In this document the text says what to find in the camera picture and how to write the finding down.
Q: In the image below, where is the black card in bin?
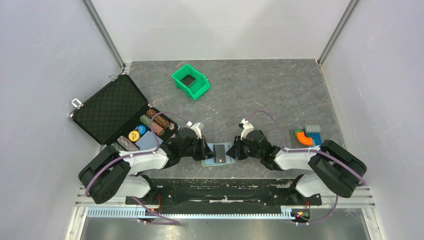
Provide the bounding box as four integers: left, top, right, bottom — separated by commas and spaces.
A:
181, 74, 196, 88

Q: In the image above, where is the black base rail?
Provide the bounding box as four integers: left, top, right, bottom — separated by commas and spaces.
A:
139, 178, 322, 215

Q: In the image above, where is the green card holder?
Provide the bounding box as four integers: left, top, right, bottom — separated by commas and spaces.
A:
201, 142, 236, 167

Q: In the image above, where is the black credit card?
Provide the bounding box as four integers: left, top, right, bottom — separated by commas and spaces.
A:
214, 144, 228, 164

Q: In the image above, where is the white toothed cable strip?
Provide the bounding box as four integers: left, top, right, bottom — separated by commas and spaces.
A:
86, 206, 295, 220

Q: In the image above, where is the green plastic bin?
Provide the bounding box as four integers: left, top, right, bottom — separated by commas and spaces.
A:
170, 63, 211, 101

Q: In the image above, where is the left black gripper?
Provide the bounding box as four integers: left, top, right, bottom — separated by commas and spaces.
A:
180, 135, 216, 161

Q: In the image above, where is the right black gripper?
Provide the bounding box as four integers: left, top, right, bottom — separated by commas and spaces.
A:
226, 134, 263, 160

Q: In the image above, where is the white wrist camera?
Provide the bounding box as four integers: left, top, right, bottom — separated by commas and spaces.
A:
186, 121, 204, 139
238, 118, 254, 140

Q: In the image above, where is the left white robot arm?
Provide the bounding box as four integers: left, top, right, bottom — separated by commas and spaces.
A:
78, 127, 216, 204

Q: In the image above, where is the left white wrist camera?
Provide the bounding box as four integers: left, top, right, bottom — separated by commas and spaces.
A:
186, 121, 204, 139

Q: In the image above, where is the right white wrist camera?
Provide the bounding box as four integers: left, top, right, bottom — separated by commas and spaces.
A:
238, 118, 254, 140

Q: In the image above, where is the black poker chip case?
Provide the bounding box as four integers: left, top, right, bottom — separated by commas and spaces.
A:
70, 72, 179, 152

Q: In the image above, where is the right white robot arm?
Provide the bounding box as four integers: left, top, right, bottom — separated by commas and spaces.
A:
226, 130, 367, 204

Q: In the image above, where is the toy brick assembly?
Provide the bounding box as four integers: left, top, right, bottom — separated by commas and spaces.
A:
289, 124, 323, 149

